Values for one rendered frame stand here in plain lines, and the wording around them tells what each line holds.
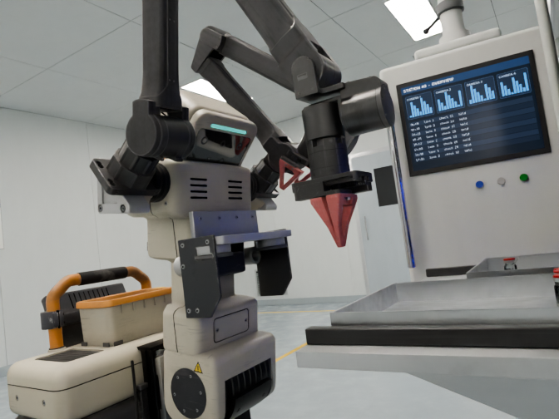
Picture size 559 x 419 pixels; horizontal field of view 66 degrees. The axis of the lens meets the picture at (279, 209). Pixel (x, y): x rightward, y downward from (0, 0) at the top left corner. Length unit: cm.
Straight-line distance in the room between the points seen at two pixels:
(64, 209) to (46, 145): 80
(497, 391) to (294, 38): 51
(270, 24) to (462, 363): 51
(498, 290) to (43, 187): 556
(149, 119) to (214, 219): 29
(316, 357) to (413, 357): 12
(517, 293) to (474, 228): 71
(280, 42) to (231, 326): 63
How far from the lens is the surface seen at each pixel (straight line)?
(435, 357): 49
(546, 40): 128
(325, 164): 61
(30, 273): 575
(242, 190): 109
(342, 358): 53
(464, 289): 79
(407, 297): 81
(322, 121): 62
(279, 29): 68
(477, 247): 147
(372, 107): 59
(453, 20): 166
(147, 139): 79
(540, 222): 148
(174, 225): 101
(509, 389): 58
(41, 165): 600
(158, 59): 83
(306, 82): 63
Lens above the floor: 101
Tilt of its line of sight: 4 degrees up
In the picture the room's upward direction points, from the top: 7 degrees counter-clockwise
